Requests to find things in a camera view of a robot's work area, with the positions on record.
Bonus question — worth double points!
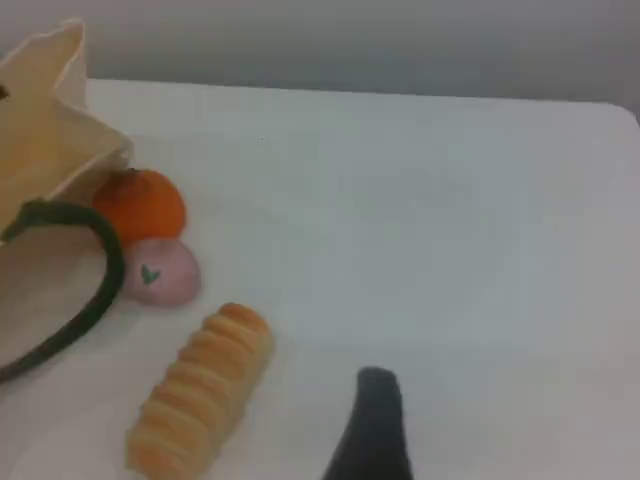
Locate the white canvas handbag green handles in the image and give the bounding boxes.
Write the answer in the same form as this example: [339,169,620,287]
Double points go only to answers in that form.
[0,17,137,385]

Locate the orange pear-shaped fruit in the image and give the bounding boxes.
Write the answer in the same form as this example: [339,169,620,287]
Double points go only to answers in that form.
[91,168,188,250]

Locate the pink bun green heart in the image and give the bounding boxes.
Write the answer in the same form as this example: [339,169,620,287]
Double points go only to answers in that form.
[121,238,202,307]

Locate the striped golden bread roll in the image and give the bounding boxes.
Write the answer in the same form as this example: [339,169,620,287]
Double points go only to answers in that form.
[123,301,277,475]

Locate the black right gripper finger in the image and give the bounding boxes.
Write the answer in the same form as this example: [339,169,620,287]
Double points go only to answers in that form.
[319,366,417,480]

